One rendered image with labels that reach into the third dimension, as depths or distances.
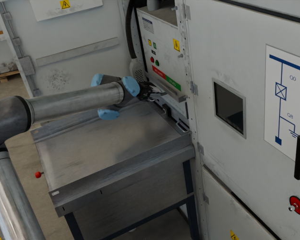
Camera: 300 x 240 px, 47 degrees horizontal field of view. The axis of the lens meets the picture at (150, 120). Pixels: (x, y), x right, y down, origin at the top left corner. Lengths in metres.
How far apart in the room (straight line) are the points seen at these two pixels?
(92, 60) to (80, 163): 0.62
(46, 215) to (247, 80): 2.09
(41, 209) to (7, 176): 1.75
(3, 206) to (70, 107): 0.37
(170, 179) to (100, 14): 0.95
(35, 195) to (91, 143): 1.28
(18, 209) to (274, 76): 0.80
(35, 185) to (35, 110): 2.04
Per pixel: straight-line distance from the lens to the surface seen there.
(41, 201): 2.93
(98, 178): 1.53
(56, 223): 2.69
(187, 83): 1.45
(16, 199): 1.11
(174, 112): 1.79
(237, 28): 1.01
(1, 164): 1.13
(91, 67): 2.01
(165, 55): 1.68
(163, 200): 1.76
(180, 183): 1.75
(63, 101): 1.17
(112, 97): 1.33
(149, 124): 1.85
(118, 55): 2.02
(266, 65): 0.95
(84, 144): 1.82
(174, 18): 1.61
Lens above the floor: 1.85
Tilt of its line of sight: 32 degrees down
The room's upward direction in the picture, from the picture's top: 11 degrees counter-clockwise
